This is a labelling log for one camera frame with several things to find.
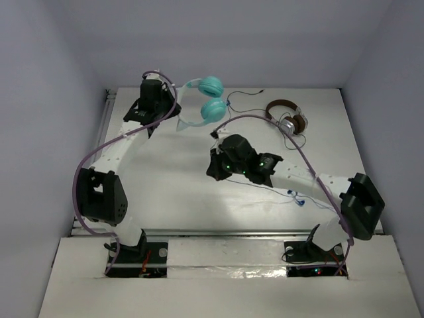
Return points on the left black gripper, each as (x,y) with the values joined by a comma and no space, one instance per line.
(169,108)

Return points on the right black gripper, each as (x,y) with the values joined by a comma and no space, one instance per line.
(215,169)

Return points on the teal cat-ear headphones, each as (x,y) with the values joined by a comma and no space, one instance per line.
(212,111)

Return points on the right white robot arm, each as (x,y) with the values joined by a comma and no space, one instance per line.
(357,203)

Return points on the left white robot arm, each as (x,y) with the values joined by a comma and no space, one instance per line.
(97,192)

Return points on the brown silver headphones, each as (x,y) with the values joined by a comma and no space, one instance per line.
(294,124)

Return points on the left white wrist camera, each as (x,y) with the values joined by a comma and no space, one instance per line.
(152,75)

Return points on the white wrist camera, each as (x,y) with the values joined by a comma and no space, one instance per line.
(220,134)
(152,75)

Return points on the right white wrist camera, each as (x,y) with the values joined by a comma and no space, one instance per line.
(220,134)

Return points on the aluminium rail frame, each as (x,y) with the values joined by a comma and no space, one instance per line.
(167,189)

